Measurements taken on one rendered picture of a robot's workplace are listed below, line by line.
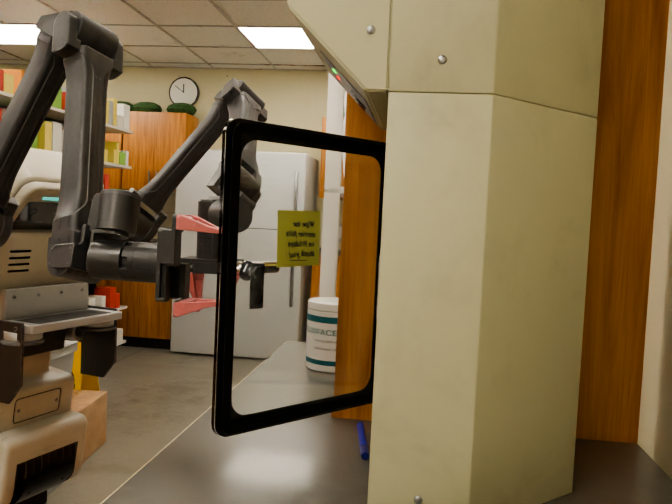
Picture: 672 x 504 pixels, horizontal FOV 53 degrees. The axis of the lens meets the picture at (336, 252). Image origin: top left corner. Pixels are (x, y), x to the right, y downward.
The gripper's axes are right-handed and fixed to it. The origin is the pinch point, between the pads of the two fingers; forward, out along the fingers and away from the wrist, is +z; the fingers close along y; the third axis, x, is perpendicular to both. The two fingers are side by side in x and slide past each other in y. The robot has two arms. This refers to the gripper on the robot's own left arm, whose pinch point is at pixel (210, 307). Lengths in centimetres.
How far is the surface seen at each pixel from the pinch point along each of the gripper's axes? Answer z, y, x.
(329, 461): 15.6, 27.1, -29.3
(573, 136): -29, 55, -35
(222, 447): 15.6, 11.6, -27.8
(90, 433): 97, -122, 194
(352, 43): -37, 30, -46
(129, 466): 110, -99, 189
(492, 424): 4, 47, -44
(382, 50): -36, 33, -46
